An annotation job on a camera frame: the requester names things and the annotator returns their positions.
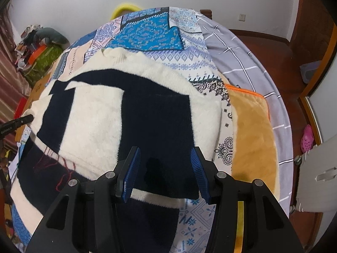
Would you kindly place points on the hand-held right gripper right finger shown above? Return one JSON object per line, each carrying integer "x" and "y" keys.
{"x": 200, "y": 175}

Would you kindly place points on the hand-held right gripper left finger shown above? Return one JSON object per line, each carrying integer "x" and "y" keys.
{"x": 130, "y": 175}

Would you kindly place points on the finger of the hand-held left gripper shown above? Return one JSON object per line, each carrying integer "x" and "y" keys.
{"x": 25, "y": 120}

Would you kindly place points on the white navy striped cat sweater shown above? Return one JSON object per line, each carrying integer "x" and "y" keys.
{"x": 92, "y": 116}

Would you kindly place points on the red box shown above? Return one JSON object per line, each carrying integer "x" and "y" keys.
{"x": 21, "y": 108}

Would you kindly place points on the brown striped curtain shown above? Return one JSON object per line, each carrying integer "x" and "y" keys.
{"x": 10, "y": 84}

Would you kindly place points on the orange fleece blanket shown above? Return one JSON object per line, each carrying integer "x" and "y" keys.
{"x": 252, "y": 137}

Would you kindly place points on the orange box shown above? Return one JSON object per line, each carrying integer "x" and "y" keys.
{"x": 36, "y": 54}

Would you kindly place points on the grey plush toy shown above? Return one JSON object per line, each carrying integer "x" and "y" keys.
{"x": 52, "y": 34}

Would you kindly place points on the pink clog shoe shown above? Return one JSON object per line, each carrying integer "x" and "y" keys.
{"x": 306, "y": 139}

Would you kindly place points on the grey checked bed sheet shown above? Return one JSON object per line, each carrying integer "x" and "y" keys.
{"x": 237, "y": 52}

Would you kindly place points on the blue patchwork blanket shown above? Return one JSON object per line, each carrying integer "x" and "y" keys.
{"x": 147, "y": 34}

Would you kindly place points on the yellow foam tube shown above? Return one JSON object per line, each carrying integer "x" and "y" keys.
{"x": 123, "y": 6}

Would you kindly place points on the grey slipper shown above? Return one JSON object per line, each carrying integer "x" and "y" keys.
{"x": 310, "y": 71}

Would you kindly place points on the brown wooden door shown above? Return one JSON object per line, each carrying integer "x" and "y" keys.
{"x": 310, "y": 10}

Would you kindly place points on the white wall socket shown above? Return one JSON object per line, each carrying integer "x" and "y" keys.
{"x": 242, "y": 17}

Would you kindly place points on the dark wooden bed frame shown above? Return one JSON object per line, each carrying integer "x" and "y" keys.
{"x": 206, "y": 11}

